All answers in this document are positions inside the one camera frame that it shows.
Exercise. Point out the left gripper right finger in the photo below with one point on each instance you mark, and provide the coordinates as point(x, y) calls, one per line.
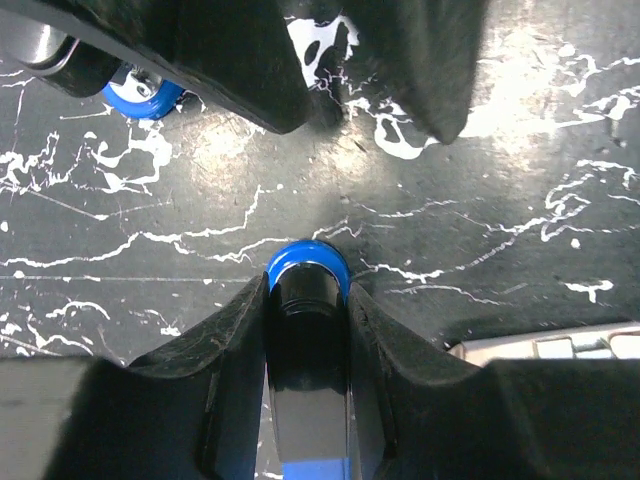
point(422, 413)

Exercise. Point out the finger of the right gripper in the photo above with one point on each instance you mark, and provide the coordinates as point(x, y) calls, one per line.
point(426, 53)
point(235, 53)

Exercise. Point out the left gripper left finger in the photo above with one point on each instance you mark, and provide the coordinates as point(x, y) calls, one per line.
point(189, 409)

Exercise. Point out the staple tray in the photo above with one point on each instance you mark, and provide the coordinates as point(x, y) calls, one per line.
point(483, 351)

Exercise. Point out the staples strip in box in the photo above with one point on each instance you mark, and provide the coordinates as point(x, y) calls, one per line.
point(615, 347)

